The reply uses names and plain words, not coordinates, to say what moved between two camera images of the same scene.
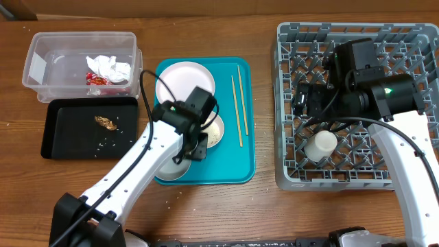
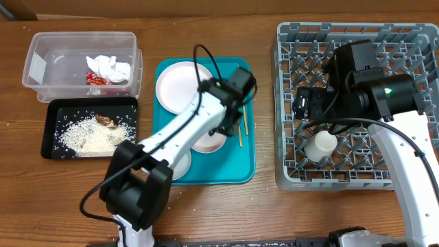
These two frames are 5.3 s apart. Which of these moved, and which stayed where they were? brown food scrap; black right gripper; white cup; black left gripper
Moved: black left gripper
Stayed: black right gripper; brown food scrap; white cup
